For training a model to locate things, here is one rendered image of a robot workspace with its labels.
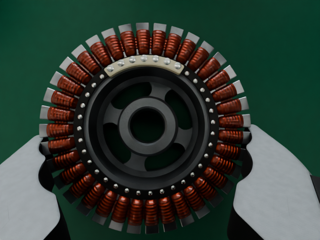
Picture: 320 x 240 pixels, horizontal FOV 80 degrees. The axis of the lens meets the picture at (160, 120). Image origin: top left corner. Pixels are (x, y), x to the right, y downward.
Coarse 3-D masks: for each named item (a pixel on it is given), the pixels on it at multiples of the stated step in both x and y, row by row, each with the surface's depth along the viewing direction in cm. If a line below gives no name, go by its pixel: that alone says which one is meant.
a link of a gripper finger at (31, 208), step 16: (32, 144) 10; (16, 160) 9; (32, 160) 9; (0, 176) 8; (16, 176) 8; (32, 176) 8; (48, 176) 9; (0, 192) 7; (16, 192) 7; (32, 192) 7; (48, 192) 7; (0, 208) 6; (16, 208) 6; (32, 208) 6; (48, 208) 6; (0, 224) 6; (16, 224) 6; (32, 224) 6; (48, 224) 6; (64, 224) 6
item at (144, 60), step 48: (96, 48) 10; (144, 48) 10; (192, 48) 10; (48, 96) 10; (96, 96) 10; (144, 96) 12; (192, 96) 11; (48, 144) 10; (96, 144) 11; (144, 144) 11; (192, 144) 12; (96, 192) 9; (144, 192) 10; (192, 192) 10
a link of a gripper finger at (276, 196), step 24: (264, 144) 9; (264, 168) 8; (288, 168) 8; (240, 192) 7; (264, 192) 7; (288, 192) 7; (312, 192) 7; (240, 216) 6; (264, 216) 6; (288, 216) 6; (312, 216) 6
